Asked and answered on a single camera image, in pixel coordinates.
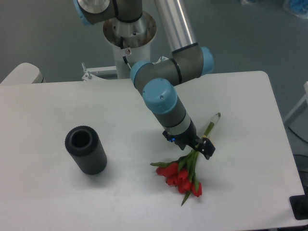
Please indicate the black ribbed cylindrical vase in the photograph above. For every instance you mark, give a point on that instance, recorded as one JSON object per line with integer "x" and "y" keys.
{"x": 85, "y": 147}

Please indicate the red tulip bouquet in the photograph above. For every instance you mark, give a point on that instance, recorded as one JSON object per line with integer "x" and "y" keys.
{"x": 181, "y": 173}

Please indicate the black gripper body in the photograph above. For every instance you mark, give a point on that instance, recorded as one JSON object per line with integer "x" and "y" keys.
{"x": 188, "y": 137}

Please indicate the white furniture at right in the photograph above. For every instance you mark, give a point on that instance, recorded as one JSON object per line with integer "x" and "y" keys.
{"x": 299, "y": 107}

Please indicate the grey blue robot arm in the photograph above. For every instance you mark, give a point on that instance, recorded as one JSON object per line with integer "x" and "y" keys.
{"x": 156, "y": 82}

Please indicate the white metal base frame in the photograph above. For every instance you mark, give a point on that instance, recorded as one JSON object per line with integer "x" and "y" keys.
{"x": 108, "y": 72}

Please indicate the blue plastic bag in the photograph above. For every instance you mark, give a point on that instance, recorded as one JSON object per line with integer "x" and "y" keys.
{"x": 298, "y": 8}

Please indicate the black device at table edge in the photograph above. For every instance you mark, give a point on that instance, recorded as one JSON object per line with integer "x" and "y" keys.
{"x": 299, "y": 204}

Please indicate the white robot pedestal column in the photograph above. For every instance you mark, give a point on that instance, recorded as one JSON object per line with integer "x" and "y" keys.
{"x": 131, "y": 42}

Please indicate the white rounded chair part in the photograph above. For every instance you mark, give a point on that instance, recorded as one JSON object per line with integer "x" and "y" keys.
{"x": 24, "y": 73}

